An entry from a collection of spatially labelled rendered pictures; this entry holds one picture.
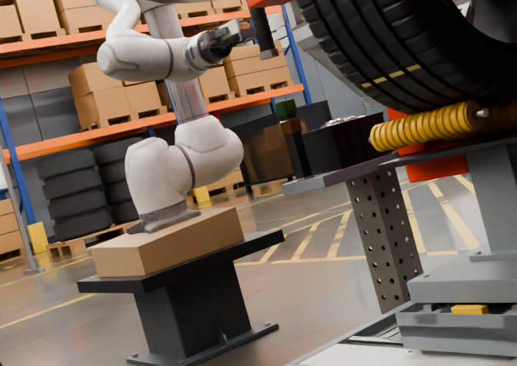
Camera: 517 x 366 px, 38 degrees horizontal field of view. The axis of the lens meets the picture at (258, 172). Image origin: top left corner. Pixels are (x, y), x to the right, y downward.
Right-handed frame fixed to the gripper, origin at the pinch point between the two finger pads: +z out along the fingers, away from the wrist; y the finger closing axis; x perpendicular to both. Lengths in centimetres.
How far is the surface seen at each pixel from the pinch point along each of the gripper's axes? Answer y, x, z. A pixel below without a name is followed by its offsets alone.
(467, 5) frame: -39.2, -8.6, 26.3
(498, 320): 5, -67, 47
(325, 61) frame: 4.9, -14.4, 22.3
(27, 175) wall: -314, 34, -1029
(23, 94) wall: -344, 160, -1030
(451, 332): 5, -70, 36
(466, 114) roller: -3, -32, 46
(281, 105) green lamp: -13.0, -18.3, -16.1
